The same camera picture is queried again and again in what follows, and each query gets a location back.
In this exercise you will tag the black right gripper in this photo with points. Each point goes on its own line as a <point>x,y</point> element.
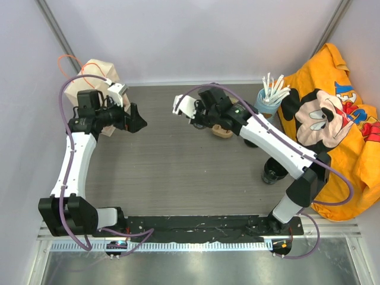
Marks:
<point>199,105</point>

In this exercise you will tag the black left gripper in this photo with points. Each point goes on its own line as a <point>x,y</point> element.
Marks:
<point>132,123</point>

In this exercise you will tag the cream paper bag orange handles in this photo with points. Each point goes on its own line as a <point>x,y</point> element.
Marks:
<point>93,67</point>

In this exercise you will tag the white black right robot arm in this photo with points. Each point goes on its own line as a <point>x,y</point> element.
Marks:
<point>308,169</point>

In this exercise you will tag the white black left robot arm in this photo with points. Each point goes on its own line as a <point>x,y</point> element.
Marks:
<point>66,211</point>

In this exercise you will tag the black coffee cup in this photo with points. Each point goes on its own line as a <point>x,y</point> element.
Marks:
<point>273,171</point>

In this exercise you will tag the brown pulp cup carrier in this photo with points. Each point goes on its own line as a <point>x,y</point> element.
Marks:
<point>217,130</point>

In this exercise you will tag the black ribbed cup lid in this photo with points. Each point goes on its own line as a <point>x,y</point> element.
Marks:
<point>250,144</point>

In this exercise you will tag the light blue straw cup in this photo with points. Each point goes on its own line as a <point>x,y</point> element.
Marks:
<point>267,110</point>

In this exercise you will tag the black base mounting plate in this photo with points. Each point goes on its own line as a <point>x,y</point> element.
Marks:
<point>200,229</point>

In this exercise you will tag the orange cartoon print cloth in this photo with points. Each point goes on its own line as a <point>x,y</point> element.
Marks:
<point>324,113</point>

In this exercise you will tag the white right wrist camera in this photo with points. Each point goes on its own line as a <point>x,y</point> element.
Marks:
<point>184,105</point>

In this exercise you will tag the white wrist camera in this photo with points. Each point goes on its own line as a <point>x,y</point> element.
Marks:
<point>184,105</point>
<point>117,92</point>

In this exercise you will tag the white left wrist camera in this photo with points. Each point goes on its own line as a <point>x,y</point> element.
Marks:
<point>117,92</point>

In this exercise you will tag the aluminium frame rail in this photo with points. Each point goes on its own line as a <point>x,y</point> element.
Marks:
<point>114,247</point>

